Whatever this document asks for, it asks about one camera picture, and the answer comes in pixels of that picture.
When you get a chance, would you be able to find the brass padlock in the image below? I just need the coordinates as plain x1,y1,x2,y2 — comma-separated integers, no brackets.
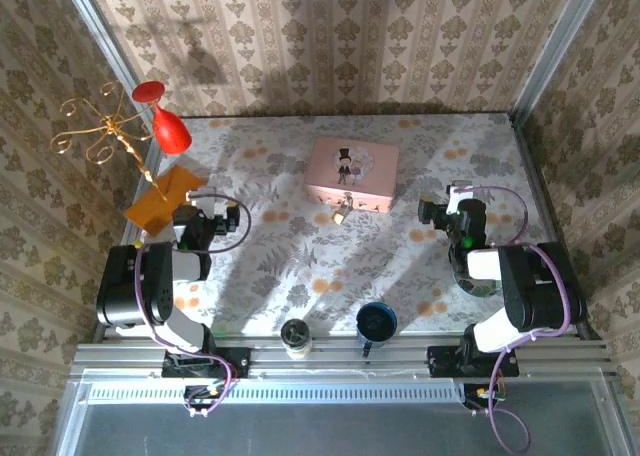
332,198,354,226

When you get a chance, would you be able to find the pink tin box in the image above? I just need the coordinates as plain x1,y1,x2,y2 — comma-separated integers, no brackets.
304,135,401,215

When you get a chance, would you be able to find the glass jar with dark lid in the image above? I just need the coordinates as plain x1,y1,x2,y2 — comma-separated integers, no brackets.
279,318,315,361

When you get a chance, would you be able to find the orange block base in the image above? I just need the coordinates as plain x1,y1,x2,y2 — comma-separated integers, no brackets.
123,164,209,237

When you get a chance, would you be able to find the blue green patterned bowl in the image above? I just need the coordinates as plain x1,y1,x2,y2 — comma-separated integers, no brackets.
452,263,504,297

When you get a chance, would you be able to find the red wine glass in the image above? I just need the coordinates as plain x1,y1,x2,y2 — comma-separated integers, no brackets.
132,80,194,156

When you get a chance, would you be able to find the floral tablecloth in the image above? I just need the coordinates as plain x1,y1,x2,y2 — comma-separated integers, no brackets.
117,113,584,337

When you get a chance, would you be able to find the blue mug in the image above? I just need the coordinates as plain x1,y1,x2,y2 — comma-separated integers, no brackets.
355,301,399,360

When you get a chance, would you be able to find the black connector board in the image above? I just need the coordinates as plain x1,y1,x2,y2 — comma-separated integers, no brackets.
462,383,507,411
182,384,225,411

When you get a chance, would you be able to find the grey metal panel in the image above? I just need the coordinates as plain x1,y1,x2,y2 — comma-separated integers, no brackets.
54,370,634,456

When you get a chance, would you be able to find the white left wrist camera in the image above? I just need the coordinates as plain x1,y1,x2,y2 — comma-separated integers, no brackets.
187,188,217,213

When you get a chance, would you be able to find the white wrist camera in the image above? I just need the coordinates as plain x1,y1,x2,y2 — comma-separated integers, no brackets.
187,188,217,213
446,179,474,215

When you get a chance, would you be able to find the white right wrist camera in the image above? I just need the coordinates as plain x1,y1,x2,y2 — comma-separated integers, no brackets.
446,179,474,215

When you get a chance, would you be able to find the gold wire jewelry stand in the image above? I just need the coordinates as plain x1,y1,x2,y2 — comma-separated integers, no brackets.
49,80,169,202

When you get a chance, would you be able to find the aluminium frame rail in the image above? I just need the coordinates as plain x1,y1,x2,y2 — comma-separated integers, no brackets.
72,343,614,377

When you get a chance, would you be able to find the aluminium frame post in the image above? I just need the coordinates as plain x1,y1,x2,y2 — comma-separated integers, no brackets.
508,0,610,125
55,0,156,127

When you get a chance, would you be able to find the white slotted cable duct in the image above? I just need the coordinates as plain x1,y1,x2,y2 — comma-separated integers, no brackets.
87,381,464,405

